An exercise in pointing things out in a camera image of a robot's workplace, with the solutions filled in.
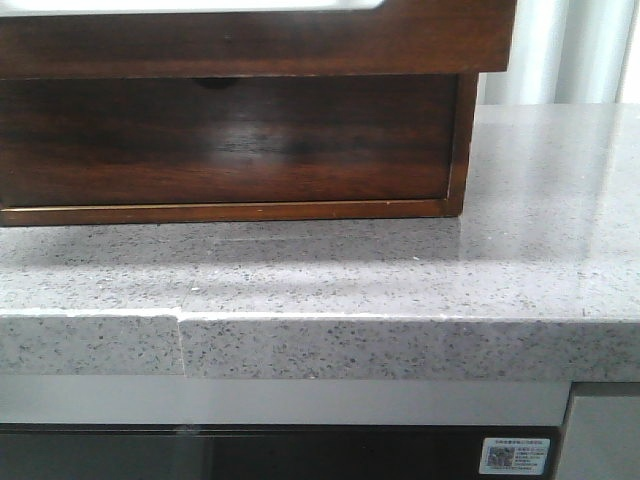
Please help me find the wooden drawer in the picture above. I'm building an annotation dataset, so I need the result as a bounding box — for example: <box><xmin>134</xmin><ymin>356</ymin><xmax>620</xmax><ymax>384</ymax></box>
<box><xmin>0</xmin><ymin>73</ymin><xmax>461</xmax><ymax>207</ymax></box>
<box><xmin>1</xmin><ymin>1</ymin><xmax>516</xmax><ymax>80</ymax></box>

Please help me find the dark wooden drawer cabinet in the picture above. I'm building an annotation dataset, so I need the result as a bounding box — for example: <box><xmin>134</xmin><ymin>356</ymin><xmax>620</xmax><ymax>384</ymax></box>
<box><xmin>0</xmin><ymin>69</ymin><xmax>480</xmax><ymax>227</ymax></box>

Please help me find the white QR code sticker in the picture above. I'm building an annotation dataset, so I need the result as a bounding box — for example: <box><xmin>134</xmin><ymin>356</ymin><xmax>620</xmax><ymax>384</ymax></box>
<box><xmin>478</xmin><ymin>438</ymin><xmax>551</xmax><ymax>476</ymax></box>

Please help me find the grey pleated curtain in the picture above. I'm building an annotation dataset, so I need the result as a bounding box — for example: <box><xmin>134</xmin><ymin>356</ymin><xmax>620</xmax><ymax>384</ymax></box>
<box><xmin>478</xmin><ymin>0</ymin><xmax>639</xmax><ymax>105</ymax></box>

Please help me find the grey cabinet panel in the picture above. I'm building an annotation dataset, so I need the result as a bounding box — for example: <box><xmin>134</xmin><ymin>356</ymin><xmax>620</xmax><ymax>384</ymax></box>
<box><xmin>555</xmin><ymin>383</ymin><xmax>639</xmax><ymax>479</ymax></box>

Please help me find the black glass oven door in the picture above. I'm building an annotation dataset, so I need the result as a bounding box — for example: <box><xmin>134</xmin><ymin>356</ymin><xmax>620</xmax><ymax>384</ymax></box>
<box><xmin>1</xmin><ymin>424</ymin><xmax>559</xmax><ymax>479</ymax></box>

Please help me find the white tray on cabinet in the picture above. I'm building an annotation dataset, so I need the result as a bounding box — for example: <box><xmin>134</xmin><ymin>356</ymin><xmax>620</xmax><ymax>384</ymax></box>
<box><xmin>1</xmin><ymin>0</ymin><xmax>384</xmax><ymax>18</ymax></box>

